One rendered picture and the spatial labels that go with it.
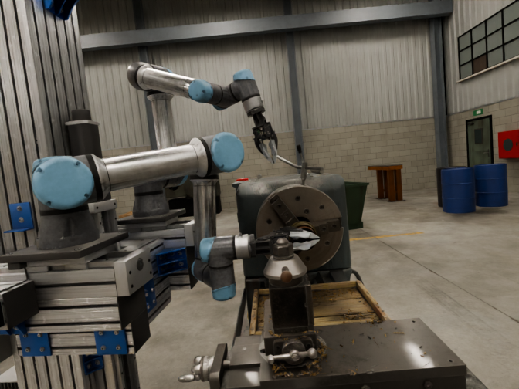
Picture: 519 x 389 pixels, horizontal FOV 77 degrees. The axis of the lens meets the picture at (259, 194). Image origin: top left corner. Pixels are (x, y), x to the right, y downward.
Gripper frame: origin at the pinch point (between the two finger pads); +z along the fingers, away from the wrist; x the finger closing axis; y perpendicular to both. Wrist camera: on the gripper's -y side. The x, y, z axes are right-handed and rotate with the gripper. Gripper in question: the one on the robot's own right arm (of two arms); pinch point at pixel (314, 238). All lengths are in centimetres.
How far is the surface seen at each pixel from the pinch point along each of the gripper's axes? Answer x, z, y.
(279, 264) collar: 6.6, -12.1, 44.3
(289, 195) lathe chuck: 12.6, -5.8, -15.2
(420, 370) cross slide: -11, 9, 50
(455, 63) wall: 291, 619, -988
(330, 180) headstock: 15.3, 12.2, -32.2
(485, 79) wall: 208, 626, -860
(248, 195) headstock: 12.7, -21.4, -30.9
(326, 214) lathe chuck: 4.7, 6.7, -15.3
